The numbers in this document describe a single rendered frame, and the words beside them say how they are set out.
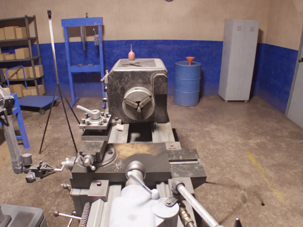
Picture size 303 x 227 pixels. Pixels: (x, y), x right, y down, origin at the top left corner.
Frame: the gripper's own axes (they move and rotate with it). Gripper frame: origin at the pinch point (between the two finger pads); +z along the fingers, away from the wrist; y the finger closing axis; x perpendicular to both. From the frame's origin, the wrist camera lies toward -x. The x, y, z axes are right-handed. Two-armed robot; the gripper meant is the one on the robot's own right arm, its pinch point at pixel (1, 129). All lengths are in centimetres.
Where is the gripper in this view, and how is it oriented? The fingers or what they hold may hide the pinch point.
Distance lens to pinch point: 111.3
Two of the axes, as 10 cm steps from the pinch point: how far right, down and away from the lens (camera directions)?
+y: 0.2, -3.9, 9.2
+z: 5.0, 8.0, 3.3
